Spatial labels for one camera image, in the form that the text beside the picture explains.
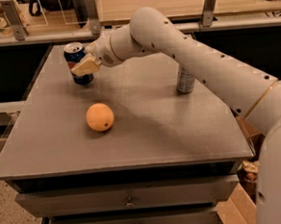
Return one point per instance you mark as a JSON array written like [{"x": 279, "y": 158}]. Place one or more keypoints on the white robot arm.
[{"x": 250, "y": 92}]

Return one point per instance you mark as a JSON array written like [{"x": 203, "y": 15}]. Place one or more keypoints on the orange fruit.
[{"x": 100, "y": 117}]

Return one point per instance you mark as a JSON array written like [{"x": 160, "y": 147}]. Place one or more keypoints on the grey drawer cabinet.
[{"x": 158, "y": 134}]

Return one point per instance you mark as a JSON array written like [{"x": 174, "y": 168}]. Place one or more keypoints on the drawer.
[
  {"x": 186, "y": 216},
  {"x": 86, "y": 200}
]

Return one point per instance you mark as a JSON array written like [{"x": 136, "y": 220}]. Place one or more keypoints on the lower drawer front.
[{"x": 186, "y": 216}]

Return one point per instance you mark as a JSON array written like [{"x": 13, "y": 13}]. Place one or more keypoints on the metal bracket post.
[
  {"x": 207, "y": 16},
  {"x": 95, "y": 26},
  {"x": 9, "y": 8}
]

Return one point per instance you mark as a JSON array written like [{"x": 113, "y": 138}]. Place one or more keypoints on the left metal bracket post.
[{"x": 9, "y": 8}]

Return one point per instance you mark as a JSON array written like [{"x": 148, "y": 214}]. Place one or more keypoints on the snack bag in box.
[{"x": 248, "y": 173}]

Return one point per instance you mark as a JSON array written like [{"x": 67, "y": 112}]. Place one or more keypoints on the right metal bracket post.
[{"x": 207, "y": 16}]

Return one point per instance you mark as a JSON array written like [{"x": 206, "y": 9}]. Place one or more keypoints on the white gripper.
[{"x": 102, "y": 52}]

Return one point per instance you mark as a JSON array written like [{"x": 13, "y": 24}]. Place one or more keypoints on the cardboard box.
[{"x": 240, "y": 208}]

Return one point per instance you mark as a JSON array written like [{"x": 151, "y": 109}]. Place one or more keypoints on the middle metal bracket post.
[{"x": 95, "y": 26}]

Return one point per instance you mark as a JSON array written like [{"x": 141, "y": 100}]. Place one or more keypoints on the upper drawer front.
[{"x": 86, "y": 200}]

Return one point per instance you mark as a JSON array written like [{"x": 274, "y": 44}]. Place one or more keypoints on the silver drink can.
[{"x": 185, "y": 81}]

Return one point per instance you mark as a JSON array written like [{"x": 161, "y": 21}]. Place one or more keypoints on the black bag on shelf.
[{"x": 36, "y": 7}]

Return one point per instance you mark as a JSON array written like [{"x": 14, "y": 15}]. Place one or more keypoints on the blue pepsi can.
[{"x": 73, "y": 53}]

